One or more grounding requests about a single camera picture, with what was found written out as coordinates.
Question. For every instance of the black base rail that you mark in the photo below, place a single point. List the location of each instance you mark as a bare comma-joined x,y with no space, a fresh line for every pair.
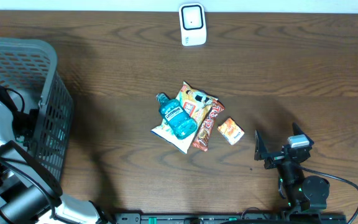
249,217

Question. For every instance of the yellow white snack bag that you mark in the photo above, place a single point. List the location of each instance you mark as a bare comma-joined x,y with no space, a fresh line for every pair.
197,104

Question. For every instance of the small orange snack packet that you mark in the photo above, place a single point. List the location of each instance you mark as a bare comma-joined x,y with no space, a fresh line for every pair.
231,131

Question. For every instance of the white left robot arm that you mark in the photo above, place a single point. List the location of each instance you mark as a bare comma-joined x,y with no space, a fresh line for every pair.
29,192

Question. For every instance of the white barcode scanner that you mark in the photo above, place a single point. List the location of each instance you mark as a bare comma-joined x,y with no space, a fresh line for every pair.
192,24

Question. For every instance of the grey plastic mesh basket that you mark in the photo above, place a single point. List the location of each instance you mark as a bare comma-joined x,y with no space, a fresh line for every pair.
29,67

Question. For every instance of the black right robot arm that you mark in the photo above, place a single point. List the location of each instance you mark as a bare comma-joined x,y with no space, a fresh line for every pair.
304,193

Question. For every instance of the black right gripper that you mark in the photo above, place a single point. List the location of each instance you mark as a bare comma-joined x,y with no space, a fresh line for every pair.
261,152

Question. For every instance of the blue Listerine mouthwash bottle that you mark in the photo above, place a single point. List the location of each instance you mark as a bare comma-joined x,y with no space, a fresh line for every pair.
176,117

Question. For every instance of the orange red candy bar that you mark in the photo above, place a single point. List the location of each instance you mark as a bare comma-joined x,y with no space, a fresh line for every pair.
202,137

